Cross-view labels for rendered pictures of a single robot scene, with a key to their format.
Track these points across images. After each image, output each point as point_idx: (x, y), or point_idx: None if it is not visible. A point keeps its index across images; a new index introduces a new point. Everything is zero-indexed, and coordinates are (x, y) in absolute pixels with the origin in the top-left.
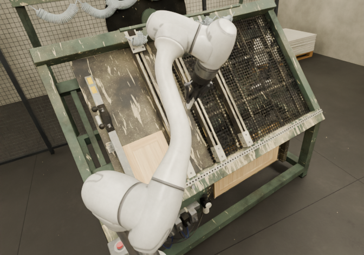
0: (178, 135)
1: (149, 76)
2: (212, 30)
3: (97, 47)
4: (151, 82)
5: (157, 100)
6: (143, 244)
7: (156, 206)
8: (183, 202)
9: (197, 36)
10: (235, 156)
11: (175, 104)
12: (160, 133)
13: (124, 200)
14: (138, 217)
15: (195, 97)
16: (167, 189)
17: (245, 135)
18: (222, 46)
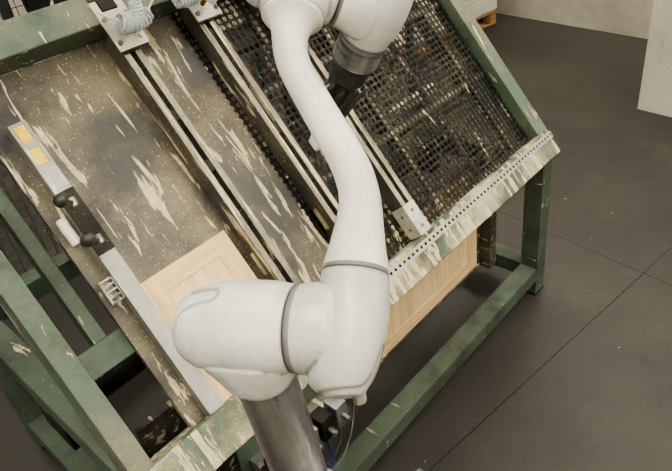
0: (356, 178)
1: (170, 105)
2: None
3: (27, 47)
4: (178, 117)
5: (202, 159)
6: (348, 377)
7: (355, 304)
8: (309, 386)
9: None
10: (399, 262)
11: (336, 122)
12: (222, 239)
13: (288, 313)
14: (326, 333)
15: None
16: (365, 273)
17: (410, 211)
18: (398, 4)
